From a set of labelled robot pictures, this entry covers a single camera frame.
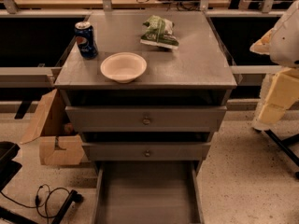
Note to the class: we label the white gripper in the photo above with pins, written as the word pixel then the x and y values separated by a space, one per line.
pixel 286 44

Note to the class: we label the blue pepsi can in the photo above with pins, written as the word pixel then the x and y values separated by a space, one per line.
pixel 85 40

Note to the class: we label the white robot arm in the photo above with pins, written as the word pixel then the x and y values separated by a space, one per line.
pixel 281 44

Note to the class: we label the grey drawer cabinet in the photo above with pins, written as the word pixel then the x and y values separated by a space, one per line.
pixel 195 74

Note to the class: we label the open bottom grey drawer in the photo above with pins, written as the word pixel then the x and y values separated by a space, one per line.
pixel 147 192

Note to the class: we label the middle grey drawer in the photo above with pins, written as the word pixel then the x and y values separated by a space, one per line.
pixel 146 151

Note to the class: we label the top grey drawer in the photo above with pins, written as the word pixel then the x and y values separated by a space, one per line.
pixel 146 119

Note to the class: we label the black stand leg right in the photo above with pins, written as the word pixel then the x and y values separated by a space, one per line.
pixel 285 144

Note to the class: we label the green chip bag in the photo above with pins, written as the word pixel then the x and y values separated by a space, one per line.
pixel 159 32

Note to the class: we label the white paper bowl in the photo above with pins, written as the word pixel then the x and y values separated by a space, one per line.
pixel 123 67

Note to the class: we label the black chair base leg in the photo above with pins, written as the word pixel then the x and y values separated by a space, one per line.
pixel 73 197

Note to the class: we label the brown cardboard box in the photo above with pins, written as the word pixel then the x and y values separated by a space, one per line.
pixel 49 126

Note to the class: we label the black bin at left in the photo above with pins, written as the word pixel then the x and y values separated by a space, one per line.
pixel 8 167

